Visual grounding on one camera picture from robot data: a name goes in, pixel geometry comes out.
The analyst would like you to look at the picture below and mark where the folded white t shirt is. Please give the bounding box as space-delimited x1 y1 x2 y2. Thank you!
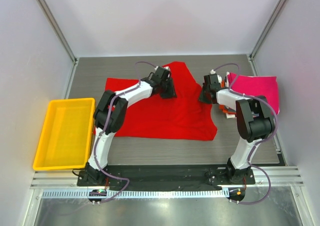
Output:
224 71 230 88

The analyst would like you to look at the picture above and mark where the yellow plastic bin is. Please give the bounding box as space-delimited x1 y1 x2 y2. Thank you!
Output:
32 97 95 171

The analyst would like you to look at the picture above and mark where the folded pink t shirt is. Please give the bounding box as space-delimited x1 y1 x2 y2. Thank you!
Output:
231 75 280 115

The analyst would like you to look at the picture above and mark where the slotted white cable duct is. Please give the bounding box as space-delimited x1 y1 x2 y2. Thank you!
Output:
42 188 229 200

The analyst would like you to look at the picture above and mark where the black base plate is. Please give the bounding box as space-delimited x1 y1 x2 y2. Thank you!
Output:
77 164 256 191

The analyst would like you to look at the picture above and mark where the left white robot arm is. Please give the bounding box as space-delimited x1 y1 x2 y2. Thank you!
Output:
78 66 177 186

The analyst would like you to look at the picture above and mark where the red t shirt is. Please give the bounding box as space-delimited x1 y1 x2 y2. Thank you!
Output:
116 61 218 141

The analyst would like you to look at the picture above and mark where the left aluminium frame post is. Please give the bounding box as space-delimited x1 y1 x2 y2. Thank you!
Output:
28 0 78 64

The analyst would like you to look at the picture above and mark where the aluminium frame post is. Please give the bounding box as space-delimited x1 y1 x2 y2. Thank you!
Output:
248 0 289 61
28 0 78 64

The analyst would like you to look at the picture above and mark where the folded orange t shirt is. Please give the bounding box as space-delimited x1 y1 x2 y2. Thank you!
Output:
219 104 236 115

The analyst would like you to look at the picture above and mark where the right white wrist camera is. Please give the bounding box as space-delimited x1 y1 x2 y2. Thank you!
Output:
210 69 223 84

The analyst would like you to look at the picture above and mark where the right aluminium frame post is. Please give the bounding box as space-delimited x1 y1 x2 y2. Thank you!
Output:
248 0 289 61

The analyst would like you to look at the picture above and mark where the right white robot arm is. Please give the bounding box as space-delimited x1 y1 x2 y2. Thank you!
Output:
198 73 277 184

